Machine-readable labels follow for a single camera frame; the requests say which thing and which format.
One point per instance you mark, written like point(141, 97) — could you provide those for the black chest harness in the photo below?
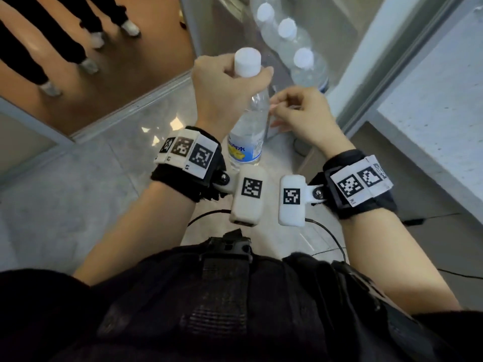
point(226, 297)

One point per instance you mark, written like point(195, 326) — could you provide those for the left wristband with marker tags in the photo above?
point(188, 150)

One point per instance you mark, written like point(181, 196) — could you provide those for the grey cabinet with speckled counter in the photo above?
point(434, 128)

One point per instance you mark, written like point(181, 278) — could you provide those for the wristband with marker tags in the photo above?
point(188, 150)
point(358, 180)

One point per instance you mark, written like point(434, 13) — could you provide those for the person's black shirt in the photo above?
point(34, 316)

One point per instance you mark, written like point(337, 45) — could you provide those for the person's right hand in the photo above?
point(309, 116)

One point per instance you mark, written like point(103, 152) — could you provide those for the clear fridge door shelf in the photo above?
point(277, 77)

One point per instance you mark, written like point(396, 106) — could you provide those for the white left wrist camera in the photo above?
point(247, 207)

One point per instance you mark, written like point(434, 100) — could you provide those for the person's left hand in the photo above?
point(215, 94)

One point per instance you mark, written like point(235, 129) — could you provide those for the clear water bottle blue label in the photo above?
point(265, 12)
point(303, 58)
point(247, 135)
point(287, 28)

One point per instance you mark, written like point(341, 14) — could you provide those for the grey fridge door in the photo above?
point(358, 64)

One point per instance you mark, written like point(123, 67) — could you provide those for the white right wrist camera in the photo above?
point(290, 214)

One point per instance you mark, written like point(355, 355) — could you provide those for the person's left forearm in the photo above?
point(139, 237)

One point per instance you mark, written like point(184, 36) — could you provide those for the person's right forearm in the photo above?
point(392, 260)

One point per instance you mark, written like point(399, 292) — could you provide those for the right wristband with marker tags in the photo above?
point(358, 180)

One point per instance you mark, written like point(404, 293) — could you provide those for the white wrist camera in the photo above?
point(247, 207)
point(290, 214)

